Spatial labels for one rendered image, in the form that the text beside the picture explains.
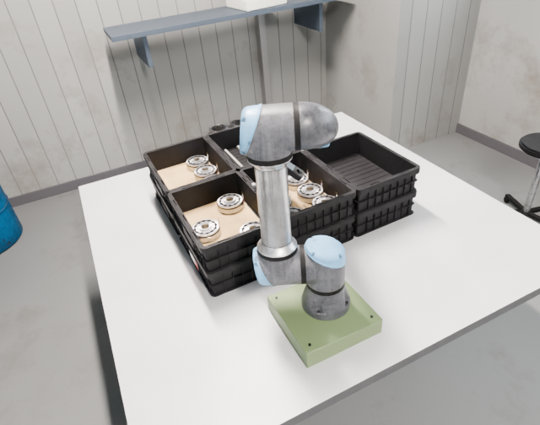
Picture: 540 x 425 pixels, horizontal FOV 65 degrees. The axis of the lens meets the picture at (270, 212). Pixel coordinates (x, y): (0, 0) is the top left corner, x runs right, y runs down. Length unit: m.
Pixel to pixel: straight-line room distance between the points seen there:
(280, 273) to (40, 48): 2.76
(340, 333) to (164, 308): 0.61
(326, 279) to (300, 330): 0.18
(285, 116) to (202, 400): 0.79
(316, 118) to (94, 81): 2.79
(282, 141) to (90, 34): 2.71
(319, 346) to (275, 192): 0.46
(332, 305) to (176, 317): 0.53
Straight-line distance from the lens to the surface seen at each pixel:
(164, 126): 3.84
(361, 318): 1.34
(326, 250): 1.21
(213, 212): 1.69
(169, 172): 2.03
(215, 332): 1.42
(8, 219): 3.46
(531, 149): 2.82
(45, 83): 3.63
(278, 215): 1.12
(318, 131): 1.01
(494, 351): 2.36
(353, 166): 1.92
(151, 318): 1.52
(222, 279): 1.48
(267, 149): 1.01
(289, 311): 1.36
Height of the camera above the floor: 1.78
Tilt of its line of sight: 35 degrees down
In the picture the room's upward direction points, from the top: 6 degrees counter-clockwise
